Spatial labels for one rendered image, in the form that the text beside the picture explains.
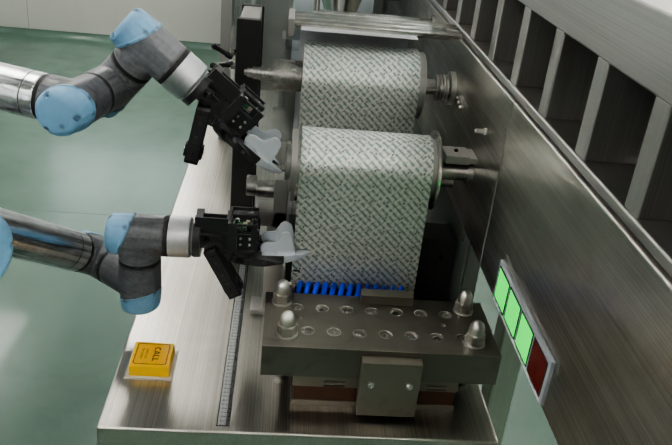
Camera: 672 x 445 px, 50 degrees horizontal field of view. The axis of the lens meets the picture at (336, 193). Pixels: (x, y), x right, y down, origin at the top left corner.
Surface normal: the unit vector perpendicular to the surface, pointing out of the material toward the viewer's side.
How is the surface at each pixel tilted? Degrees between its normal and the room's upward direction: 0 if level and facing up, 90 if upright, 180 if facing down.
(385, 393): 90
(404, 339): 0
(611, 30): 90
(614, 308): 90
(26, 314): 0
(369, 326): 0
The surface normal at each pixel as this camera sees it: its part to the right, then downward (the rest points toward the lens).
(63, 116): -0.25, 0.39
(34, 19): 0.04, 0.43
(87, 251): 0.90, -0.02
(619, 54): -0.99, -0.07
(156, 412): 0.09, -0.90
